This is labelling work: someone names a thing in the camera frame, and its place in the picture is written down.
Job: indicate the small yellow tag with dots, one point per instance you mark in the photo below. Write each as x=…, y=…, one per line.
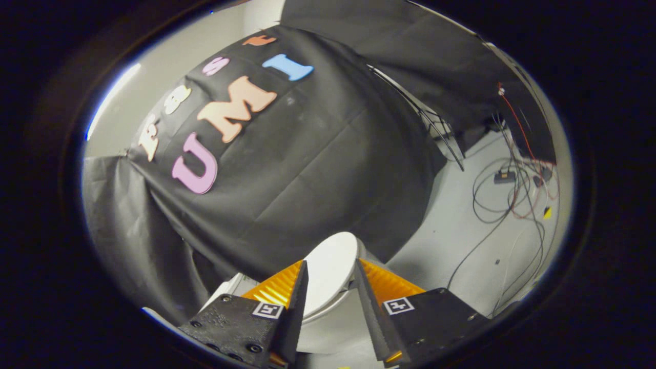
x=547, y=212

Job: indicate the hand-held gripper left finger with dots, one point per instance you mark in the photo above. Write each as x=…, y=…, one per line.
x=296, y=312

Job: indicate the black power adapter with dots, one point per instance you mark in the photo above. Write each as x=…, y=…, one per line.
x=505, y=177

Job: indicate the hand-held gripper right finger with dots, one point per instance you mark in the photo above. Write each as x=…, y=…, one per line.
x=371, y=312

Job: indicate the white toilet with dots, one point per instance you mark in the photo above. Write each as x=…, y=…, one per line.
x=328, y=335

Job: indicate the black tripod stand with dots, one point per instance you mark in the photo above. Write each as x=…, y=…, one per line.
x=457, y=161

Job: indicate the plain black smooth cloth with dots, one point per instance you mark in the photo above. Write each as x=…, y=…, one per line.
x=435, y=66

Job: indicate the black backdrop cloth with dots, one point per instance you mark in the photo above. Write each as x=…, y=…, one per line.
x=307, y=179

